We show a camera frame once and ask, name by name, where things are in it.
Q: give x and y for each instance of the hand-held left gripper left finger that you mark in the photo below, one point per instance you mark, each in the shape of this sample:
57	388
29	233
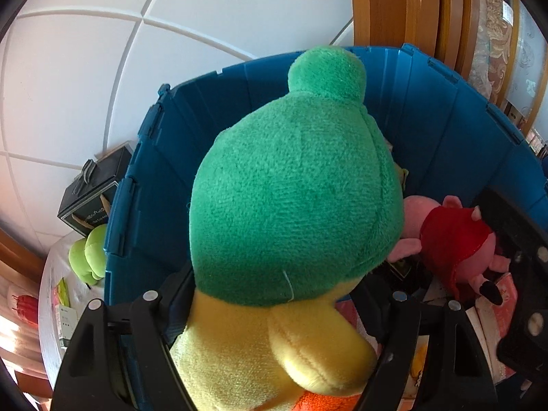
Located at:
147	334

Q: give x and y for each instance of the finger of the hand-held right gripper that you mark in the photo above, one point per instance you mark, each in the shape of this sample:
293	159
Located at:
526	239

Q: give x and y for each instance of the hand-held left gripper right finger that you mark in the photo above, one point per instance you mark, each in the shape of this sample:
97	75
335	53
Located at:
402	329

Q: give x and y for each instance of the pink tissue pack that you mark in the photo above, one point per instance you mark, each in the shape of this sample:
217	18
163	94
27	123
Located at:
507	293

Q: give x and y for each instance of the pig plush red dress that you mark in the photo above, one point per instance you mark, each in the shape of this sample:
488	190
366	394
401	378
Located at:
449	239

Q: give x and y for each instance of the yellow duck plush green hat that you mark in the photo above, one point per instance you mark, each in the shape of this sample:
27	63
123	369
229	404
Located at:
291	188

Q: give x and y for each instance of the blue plastic crate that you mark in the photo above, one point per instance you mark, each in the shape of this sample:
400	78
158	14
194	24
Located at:
257	94

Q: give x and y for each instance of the white carton black print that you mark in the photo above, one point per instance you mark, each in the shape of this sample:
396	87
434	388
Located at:
66	323

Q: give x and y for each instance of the white green carton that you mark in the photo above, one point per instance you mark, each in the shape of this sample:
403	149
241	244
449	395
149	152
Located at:
62	291

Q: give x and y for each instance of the light green plush toy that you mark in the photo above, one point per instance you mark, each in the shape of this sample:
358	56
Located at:
87	252

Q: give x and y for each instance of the pig plush orange dress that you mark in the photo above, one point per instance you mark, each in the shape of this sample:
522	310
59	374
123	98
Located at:
329	402

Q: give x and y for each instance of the red handbag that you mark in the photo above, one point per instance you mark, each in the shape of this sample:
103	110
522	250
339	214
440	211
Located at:
25	310

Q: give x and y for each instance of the black gift box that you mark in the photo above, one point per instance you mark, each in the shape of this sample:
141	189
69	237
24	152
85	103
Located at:
102	175

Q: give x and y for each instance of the patterned glass door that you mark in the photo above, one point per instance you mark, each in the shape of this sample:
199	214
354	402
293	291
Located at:
526	72

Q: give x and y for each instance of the wooden headboard post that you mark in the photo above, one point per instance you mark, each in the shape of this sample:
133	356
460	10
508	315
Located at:
394	8
17	248

